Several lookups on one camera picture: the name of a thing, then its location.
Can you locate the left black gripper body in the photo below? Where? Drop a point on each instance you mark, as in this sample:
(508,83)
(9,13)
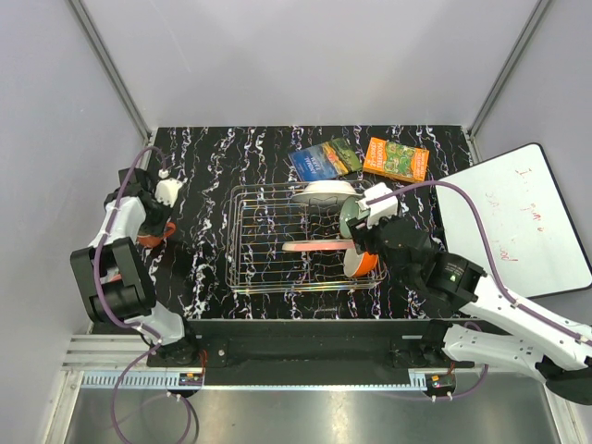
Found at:
(157,218)

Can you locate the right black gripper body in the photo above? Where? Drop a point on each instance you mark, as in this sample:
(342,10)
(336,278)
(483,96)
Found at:
(359,230)

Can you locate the orange bowl white inside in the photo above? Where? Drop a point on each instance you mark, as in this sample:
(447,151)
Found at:
(357,265)

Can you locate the orange mug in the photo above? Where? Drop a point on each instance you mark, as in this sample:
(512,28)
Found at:
(152,241)

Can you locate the pink cream floral plate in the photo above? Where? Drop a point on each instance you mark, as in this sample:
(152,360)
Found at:
(305,246)

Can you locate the green ceramic bowl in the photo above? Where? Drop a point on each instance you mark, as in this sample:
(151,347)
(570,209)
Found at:
(349,210)

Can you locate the white paper plate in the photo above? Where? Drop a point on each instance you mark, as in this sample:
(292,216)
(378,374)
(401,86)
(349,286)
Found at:
(325,192)

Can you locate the metal wire dish rack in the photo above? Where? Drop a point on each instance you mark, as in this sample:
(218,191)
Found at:
(262,217)

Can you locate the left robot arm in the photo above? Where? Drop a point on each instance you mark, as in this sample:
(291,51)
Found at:
(114,284)

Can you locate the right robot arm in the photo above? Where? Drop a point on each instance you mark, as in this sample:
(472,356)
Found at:
(536,342)

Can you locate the orange green book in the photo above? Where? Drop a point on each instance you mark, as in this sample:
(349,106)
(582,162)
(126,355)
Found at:
(396,161)

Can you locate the pink cup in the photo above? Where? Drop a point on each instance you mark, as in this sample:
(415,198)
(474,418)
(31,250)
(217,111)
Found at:
(110,278)

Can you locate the blue landscape book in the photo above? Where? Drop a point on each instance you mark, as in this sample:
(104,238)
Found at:
(327,160)

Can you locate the white whiteboard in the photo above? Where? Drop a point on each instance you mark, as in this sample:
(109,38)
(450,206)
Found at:
(514,202)

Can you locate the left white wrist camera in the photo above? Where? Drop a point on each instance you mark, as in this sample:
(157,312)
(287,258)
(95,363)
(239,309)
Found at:
(167,191)

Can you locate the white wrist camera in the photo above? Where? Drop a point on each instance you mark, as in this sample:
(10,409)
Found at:
(377,202)
(167,191)

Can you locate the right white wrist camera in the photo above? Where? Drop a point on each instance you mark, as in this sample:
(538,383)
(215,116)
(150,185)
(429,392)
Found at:
(377,202)

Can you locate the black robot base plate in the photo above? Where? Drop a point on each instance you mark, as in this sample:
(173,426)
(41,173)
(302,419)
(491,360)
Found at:
(317,353)

